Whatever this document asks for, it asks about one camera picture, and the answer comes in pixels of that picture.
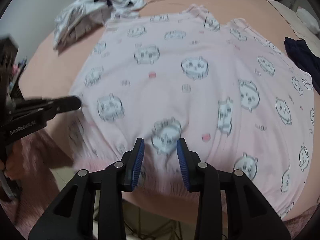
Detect folded navy garment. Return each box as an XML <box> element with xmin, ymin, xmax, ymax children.
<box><xmin>284</xmin><ymin>37</ymin><xmax>320</xmax><ymax>93</ymax></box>

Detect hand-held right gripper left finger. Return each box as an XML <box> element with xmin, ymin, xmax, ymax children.
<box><xmin>28</xmin><ymin>137</ymin><xmax>145</xmax><ymax>240</ymax></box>

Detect cream quilted pad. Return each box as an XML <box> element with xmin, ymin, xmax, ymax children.
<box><xmin>266</xmin><ymin>0</ymin><xmax>310</xmax><ymax>40</ymax></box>

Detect pale printed garment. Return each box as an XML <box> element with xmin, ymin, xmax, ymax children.
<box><xmin>67</xmin><ymin>15</ymin><xmax>105</xmax><ymax>42</ymax></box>

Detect small white cloth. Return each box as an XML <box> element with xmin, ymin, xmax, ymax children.
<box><xmin>296</xmin><ymin>6</ymin><xmax>320</xmax><ymax>34</ymax></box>

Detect round bed pink sheet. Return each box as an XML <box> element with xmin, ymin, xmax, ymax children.
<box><xmin>25</xmin><ymin>0</ymin><xmax>320</xmax><ymax>228</ymax></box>

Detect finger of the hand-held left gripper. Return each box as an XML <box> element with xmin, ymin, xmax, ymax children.
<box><xmin>9</xmin><ymin>95</ymin><xmax>82</xmax><ymax>123</ymax></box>

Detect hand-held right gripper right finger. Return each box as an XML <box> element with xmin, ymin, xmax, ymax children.
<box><xmin>176</xmin><ymin>138</ymin><xmax>292</xmax><ymax>240</ymax></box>

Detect white shirt navy collar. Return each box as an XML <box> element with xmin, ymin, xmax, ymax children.
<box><xmin>54</xmin><ymin>0</ymin><xmax>148</xmax><ymax>50</ymax></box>

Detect pink fluffy rug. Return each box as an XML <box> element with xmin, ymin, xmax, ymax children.
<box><xmin>0</xmin><ymin>130</ymin><xmax>320</xmax><ymax>233</ymax></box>

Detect pink cartoon print pants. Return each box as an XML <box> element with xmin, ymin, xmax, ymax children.
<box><xmin>69</xmin><ymin>4</ymin><xmax>316</xmax><ymax>217</ymax></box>

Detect person's left hand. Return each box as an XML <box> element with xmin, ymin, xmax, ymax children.
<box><xmin>0</xmin><ymin>145</ymin><xmax>20</xmax><ymax>183</ymax></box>

